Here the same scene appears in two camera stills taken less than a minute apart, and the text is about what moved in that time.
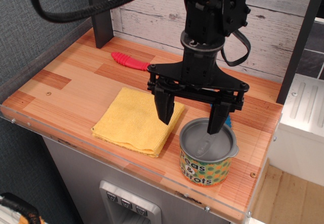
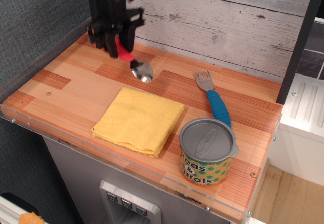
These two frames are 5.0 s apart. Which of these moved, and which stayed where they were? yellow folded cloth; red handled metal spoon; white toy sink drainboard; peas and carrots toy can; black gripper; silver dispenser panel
Moved: red handled metal spoon; black gripper
Stayed: white toy sink drainboard; silver dispenser panel; peas and carrots toy can; yellow folded cloth
